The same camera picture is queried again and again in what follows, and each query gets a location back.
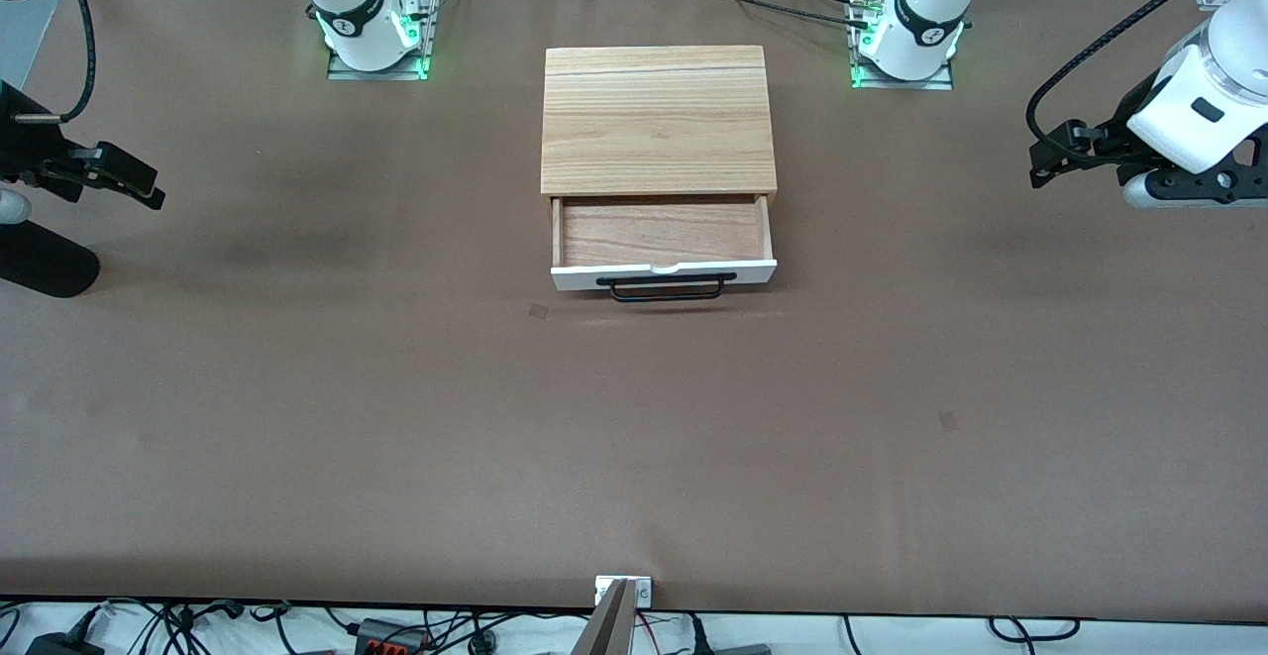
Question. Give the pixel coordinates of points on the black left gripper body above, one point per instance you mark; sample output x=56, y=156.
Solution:
x=1116, y=134

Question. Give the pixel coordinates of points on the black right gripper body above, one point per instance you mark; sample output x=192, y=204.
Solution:
x=22, y=145

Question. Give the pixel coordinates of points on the white-front wooden drawer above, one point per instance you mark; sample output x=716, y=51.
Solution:
x=664, y=234

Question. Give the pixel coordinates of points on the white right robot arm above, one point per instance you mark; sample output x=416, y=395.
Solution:
x=347, y=1

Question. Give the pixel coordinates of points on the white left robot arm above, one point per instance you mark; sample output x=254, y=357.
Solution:
x=1209, y=80

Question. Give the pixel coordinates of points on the light wooden drawer cabinet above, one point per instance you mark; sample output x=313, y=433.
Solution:
x=654, y=120

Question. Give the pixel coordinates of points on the black rounded cylinder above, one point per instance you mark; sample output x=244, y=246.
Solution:
x=40, y=264

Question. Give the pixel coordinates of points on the black power adapter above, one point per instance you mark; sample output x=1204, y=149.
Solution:
x=59, y=646

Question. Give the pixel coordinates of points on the black orange connector block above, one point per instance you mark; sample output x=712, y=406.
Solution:
x=396, y=640

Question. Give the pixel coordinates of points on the brown table cover sheet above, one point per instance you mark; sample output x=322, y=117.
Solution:
x=634, y=467

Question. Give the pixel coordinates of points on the aluminium arm base plate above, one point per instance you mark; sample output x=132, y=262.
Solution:
x=941, y=82
x=396, y=73

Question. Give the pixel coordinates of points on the small metal bracket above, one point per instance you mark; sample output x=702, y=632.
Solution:
x=644, y=591

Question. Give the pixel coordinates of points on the brown camera mount post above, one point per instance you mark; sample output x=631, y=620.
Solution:
x=609, y=630

